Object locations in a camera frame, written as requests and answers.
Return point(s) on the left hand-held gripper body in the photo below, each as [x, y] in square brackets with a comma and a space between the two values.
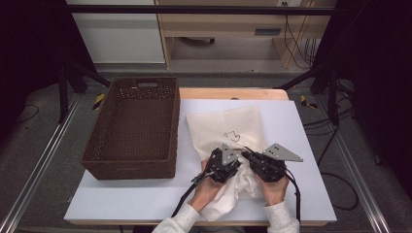
[223, 168]

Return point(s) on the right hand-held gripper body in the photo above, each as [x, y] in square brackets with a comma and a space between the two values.
[268, 168]

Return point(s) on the white cloth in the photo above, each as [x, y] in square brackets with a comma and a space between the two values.
[226, 200]

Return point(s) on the cream fabric bag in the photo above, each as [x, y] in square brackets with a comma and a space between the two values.
[220, 123]

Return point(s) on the brown woven basket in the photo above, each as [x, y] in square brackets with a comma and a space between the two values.
[136, 129]

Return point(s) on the person's right hand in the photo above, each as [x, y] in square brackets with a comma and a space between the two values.
[275, 191]

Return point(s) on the person's left hand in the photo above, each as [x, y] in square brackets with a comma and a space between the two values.
[207, 191]

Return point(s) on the wooden table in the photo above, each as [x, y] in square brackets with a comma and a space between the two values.
[226, 93]

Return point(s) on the yellow black tape piece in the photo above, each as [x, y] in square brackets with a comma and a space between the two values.
[98, 101]
[306, 102]

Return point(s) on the black metal stand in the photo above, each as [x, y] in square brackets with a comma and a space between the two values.
[63, 93]
[333, 97]

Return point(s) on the white table board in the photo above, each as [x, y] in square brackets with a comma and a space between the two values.
[129, 197]

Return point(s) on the beige wooden desk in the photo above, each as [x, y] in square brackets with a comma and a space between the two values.
[220, 22]

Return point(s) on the black curtain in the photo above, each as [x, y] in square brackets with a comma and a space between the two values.
[372, 64]
[29, 48]

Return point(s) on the black metal bar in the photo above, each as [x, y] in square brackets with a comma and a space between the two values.
[194, 9]

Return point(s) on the white cabinet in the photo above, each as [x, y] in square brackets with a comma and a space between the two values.
[120, 35]

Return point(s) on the aluminium floor rail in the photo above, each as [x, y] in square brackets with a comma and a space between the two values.
[356, 174]
[39, 165]

